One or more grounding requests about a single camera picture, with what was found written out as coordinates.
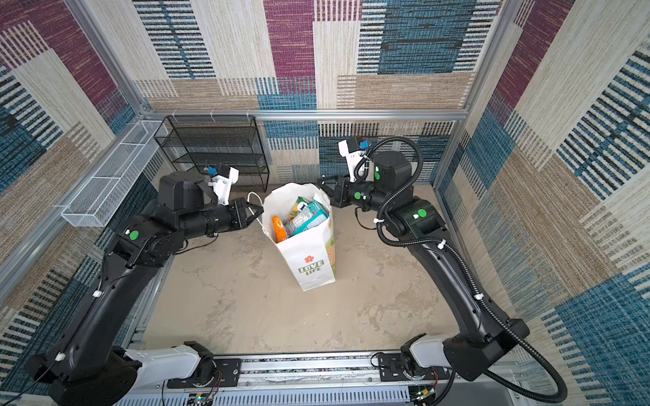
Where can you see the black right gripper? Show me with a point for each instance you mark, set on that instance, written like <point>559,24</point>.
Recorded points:
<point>339,189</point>

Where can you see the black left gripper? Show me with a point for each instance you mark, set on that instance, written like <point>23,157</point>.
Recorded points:
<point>240,209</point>

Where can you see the teal tissue pack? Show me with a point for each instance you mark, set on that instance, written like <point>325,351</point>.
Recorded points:
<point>310,216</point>

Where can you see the orange snack bag back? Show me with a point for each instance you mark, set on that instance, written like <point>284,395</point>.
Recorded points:
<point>279,229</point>

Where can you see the white illustrated paper bag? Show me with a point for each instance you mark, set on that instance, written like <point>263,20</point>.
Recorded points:
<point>310,255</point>

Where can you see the yellow Fox's candy bag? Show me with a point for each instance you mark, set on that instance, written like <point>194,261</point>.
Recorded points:
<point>300,204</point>

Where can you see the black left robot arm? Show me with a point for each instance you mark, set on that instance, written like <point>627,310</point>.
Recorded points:
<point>86,367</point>

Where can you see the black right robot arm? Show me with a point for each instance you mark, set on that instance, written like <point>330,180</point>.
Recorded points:
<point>483,338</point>

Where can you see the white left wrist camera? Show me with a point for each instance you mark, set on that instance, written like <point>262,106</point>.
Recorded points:
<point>222,178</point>

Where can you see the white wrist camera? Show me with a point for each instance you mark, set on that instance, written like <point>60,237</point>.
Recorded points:
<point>222,178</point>
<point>353,149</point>

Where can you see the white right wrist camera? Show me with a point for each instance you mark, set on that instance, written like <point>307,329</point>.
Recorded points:
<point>353,149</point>

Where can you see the black wire shelf rack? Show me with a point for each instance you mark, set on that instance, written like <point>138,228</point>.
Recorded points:
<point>193,142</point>

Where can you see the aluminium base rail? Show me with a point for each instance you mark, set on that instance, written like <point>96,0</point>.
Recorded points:
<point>331,378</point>

